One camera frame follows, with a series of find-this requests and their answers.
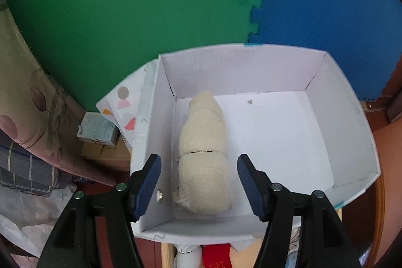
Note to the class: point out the blue foam mat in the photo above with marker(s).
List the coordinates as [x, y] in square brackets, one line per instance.
[329, 4]

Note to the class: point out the white patterned box lid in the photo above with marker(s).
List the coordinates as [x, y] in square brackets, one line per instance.
[138, 89]

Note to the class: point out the white storage box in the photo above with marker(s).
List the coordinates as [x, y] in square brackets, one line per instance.
[282, 136]

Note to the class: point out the green foam mat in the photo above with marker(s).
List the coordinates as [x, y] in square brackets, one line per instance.
[125, 4]

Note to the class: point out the cream underwear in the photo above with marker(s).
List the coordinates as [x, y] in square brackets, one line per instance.
[201, 142]

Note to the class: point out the white floral cloth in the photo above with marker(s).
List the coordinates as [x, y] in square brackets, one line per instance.
[28, 211]

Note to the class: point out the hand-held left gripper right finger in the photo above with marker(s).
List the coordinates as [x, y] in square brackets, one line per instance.
[251, 189]

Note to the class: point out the grey plaid cloth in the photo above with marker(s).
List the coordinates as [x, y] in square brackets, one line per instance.
[25, 170]

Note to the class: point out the pink floral curtain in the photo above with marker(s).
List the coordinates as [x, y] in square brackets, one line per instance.
[28, 82]

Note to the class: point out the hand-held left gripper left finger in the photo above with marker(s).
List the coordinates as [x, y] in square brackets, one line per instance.
[147, 189]

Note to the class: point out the small white teal carton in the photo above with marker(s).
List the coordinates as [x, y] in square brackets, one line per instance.
[97, 130]

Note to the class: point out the brown cardboard box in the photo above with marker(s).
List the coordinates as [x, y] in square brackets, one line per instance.
[106, 153]

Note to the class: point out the red underwear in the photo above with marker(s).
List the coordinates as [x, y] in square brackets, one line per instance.
[216, 258]

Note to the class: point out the wooden drawer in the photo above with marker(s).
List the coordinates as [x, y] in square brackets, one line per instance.
[168, 255]

